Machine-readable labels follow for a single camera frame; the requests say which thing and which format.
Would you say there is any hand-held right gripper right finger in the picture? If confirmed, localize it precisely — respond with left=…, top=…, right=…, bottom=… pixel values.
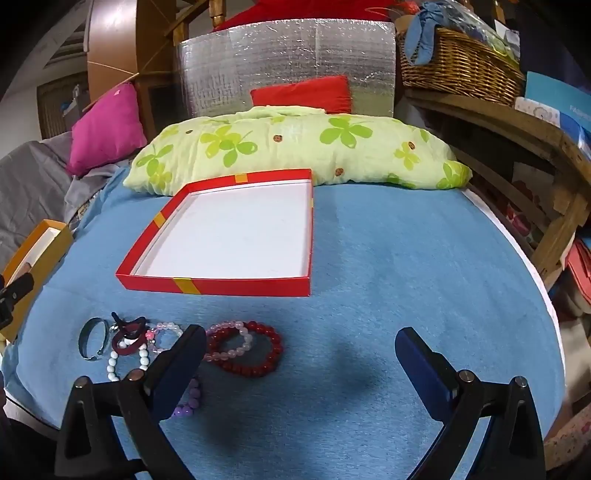
left=394, top=327, right=548, bottom=480

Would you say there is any wooden shelf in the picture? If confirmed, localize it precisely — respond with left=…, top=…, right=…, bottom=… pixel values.
left=405, top=88, right=591, bottom=289

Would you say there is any purple bead bracelet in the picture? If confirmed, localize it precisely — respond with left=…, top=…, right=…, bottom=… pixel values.
left=170, top=376, right=204, bottom=420

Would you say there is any large red pillow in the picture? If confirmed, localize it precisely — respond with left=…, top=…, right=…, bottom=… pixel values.
left=212, top=0, right=403, bottom=33

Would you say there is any wicker drawer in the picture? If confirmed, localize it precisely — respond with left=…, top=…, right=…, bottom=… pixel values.
left=36, top=73, right=91, bottom=140

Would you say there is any blue carton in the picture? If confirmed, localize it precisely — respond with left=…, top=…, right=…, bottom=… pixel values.
left=523, top=71, right=591, bottom=145

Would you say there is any blue blanket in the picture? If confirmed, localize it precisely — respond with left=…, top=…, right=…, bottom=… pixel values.
left=0, top=166, right=567, bottom=480

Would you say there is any silver bangle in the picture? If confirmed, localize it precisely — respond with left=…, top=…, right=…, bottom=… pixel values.
left=78, top=317, right=112, bottom=362

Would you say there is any grey blanket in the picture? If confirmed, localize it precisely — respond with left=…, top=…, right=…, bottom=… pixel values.
left=0, top=131, right=133, bottom=265

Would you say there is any dark red bead bracelet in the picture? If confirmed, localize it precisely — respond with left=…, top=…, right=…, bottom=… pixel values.
left=209, top=321, right=284, bottom=377

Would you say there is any green floral pillow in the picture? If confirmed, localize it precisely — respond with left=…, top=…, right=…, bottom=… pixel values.
left=122, top=105, right=472, bottom=195

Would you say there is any orange cardboard box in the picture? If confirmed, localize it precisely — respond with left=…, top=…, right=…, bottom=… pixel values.
left=0, top=220, right=75, bottom=343

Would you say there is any silver foil insulation panel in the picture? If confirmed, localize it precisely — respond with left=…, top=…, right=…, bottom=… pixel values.
left=177, top=18, right=397, bottom=122

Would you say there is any wicker basket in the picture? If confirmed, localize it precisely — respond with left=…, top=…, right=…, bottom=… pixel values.
left=398, top=27, right=526, bottom=107

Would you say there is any blue cloth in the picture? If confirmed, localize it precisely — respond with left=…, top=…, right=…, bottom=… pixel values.
left=404, top=2, right=456, bottom=66

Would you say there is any pink and white bead bracelet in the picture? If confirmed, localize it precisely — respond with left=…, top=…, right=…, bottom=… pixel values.
left=146, top=322, right=186, bottom=354

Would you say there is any pale pink bead bracelet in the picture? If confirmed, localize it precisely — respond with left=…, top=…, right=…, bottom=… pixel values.
left=205, top=322, right=255, bottom=363

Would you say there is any maroon hair tie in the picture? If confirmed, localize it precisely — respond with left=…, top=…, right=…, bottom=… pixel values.
left=113, top=319, right=149, bottom=357

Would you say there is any magenta pillow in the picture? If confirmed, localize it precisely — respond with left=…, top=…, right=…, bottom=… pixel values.
left=68, top=83, right=148, bottom=176

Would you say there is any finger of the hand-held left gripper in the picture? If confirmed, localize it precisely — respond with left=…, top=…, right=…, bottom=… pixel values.
left=0, top=272, right=36, bottom=343

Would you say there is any red shallow cardboard box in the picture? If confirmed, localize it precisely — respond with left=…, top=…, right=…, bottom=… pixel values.
left=115, top=168, right=315, bottom=297

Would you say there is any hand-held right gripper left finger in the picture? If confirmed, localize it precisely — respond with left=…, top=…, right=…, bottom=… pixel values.
left=54, top=324, right=208, bottom=480

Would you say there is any small red cushion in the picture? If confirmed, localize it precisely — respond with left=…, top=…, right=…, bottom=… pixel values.
left=250, top=75, right=353, bottom=114

